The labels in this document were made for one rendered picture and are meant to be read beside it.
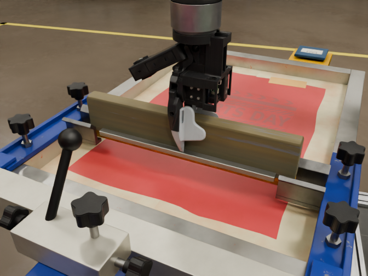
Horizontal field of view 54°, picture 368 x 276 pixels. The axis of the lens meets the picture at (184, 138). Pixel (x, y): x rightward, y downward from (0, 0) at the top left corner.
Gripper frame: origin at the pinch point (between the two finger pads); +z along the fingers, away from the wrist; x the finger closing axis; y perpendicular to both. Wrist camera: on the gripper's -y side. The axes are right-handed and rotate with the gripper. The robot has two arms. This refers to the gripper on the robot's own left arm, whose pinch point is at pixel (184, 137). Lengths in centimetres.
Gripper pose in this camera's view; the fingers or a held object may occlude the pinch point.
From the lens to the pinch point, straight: 65.6
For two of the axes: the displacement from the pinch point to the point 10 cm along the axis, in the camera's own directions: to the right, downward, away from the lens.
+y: 9.0, 2.3, -3.6
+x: 4.3, -4.9, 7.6
